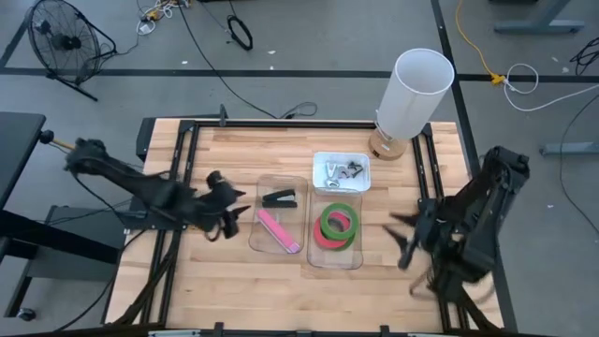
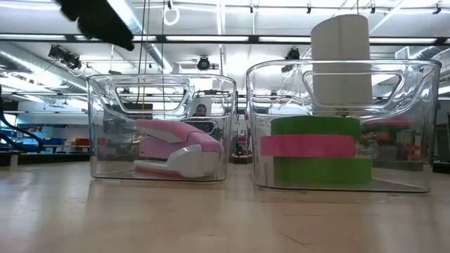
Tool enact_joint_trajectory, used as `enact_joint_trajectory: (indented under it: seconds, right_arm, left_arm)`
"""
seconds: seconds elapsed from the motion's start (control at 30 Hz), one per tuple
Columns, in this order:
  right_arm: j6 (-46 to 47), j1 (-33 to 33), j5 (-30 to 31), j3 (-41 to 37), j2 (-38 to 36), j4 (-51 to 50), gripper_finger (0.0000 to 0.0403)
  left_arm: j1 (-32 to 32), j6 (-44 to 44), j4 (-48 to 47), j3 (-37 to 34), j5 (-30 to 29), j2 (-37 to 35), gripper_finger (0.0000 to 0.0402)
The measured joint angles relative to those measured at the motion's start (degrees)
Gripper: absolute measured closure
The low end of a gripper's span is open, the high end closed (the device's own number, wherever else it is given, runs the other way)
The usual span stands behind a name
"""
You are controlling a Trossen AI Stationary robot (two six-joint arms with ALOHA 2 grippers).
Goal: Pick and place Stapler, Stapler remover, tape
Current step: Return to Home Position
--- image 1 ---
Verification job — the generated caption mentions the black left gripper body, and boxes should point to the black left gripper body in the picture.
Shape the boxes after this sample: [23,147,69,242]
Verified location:
[195,169,241,241]

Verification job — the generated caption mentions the black cable bundle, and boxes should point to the black cable bundle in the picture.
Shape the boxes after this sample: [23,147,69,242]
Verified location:
[569,36,599,76]

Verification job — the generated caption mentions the thin black floor cable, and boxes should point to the thin black floor cable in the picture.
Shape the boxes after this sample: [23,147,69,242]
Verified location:
[557,93,599,235]

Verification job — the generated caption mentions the white floor cable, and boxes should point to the white floor cable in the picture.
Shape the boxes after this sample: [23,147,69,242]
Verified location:
[503,63,599,113]

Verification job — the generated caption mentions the clear plastic bin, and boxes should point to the clear plastic bin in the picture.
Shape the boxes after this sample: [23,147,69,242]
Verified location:
[306,190,365,271]
[247,173,310,256]

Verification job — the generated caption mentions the white power cords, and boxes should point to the white power cords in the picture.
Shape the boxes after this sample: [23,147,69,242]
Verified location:
[135,0,193,37]

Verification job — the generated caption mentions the long black floor cable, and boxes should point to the long black floor cable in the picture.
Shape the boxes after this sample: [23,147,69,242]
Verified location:
[175,0,319,121]

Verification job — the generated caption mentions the black coiled cable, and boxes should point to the black coiled cable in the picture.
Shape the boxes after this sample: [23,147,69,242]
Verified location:
[226,13,255,51]

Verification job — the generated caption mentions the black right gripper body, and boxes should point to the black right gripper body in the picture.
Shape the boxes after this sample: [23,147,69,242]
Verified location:
[410,199,451,253]

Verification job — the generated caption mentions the pink stapler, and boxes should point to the pink stapler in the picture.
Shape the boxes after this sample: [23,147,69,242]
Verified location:
[255,208,302,256]

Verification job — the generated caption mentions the grey floor plate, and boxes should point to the grey floor plate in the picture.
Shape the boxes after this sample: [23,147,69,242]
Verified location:
[27,204,135,283]

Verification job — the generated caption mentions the grey desk leg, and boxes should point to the grey desk leg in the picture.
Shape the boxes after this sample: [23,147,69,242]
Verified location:
[489,0,586,35]

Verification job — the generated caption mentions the grey desk foot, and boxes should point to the grey desk foot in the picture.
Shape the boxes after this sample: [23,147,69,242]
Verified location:
[538,141,599,157]

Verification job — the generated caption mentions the black desk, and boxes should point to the black desk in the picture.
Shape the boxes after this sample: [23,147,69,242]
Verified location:
[0,110,121,324]

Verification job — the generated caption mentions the red tape roll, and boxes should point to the red tape roll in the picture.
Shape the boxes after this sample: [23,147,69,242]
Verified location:
[312,211,355,250]

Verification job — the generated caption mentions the black stapler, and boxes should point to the black stapler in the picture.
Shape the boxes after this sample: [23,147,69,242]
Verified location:
[260,187,300,210]

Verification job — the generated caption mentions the black floor fan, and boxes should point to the black floor fan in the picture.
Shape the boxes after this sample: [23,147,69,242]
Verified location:
[25,0,118,102]

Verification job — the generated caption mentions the yellow extension cable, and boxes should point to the yellow extension cable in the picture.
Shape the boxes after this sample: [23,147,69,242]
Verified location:
[454,0,509,86]

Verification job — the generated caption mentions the white plastic bin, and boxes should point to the white plastic bin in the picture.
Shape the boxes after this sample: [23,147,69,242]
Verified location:
[312,150,372,197]

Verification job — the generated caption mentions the white shade table lamp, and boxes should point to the white shade table lamp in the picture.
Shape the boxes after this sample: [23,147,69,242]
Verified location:
[367,47,456,162]

